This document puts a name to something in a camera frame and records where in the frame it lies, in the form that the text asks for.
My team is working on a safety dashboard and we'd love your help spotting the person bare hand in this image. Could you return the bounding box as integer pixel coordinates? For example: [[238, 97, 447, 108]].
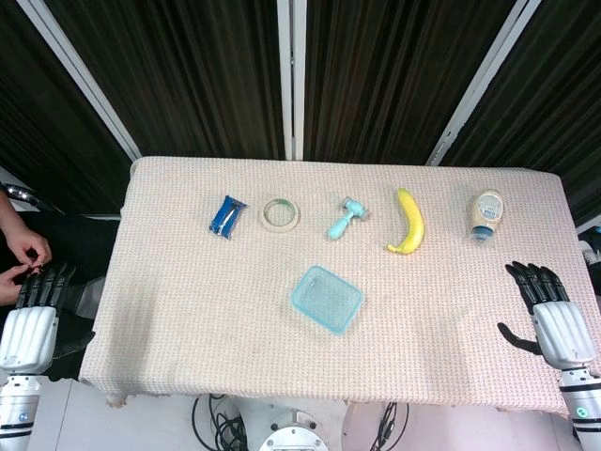
[[0, 267, 34, 306], [2, 225, 53, 274]]

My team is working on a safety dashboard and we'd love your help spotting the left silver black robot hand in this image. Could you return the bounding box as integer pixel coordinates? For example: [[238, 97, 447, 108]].
[[0, 262, 79, 376]]

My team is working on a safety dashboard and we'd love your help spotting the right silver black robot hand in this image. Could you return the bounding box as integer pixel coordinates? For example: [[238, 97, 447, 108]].
[[497, 260, 601, 372]]

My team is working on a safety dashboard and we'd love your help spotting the blue plastic lid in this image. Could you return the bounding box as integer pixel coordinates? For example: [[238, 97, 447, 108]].
[[289, 265, 366, 335]]

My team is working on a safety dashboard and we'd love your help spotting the person bare forearm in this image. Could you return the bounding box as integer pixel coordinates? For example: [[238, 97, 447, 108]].
[[0, 190, 23, 236]]

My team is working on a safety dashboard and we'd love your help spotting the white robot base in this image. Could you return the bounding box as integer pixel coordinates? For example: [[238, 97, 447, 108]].
[[237, 399, 351, 451]]

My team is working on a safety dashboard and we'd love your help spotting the white sneaker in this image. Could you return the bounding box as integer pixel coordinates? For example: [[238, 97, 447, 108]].
[[579, 225, 601, 270]]

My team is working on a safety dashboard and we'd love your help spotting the dark curtain panel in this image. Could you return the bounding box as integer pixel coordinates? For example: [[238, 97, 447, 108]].
[[440, 0, 601, 226], [44, 0, 287, 161], [302, 0, 522, 165], [0, 0, 135, 215]]

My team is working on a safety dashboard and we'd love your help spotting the mayonnaise squeeze bottle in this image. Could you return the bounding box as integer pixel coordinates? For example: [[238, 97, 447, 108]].
[[466, 188, 503, 244]]

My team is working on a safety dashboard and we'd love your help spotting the pink waffle tablecloth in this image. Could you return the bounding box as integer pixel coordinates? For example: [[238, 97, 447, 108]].
[[77, 155, 593, 419]]

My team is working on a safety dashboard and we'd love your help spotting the yellow banana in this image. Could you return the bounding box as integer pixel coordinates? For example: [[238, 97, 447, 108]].
[[385, 187, 426, 257]]

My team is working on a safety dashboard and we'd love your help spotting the blue snack packet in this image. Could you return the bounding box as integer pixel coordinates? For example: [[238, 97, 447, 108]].
[[207, 194, 249, 241]]

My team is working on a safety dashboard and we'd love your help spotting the beige masking tape roll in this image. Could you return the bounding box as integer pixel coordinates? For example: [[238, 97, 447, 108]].
[[259, 196, 301, 232]]

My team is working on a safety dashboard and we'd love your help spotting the light blue toy hammer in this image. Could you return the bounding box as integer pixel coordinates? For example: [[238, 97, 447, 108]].
[[327, 195, 370, 241]]

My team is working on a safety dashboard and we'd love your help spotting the white frame post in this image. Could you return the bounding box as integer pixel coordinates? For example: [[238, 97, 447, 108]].
[[276, 0, 306, 161], [424, 0, 544, 166], [16, 0, 142, 161]]

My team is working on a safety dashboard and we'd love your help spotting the black cable bundle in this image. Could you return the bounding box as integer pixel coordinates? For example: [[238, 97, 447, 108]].
[[378, 401, 409, 446], [191, 393, 248, 451]]

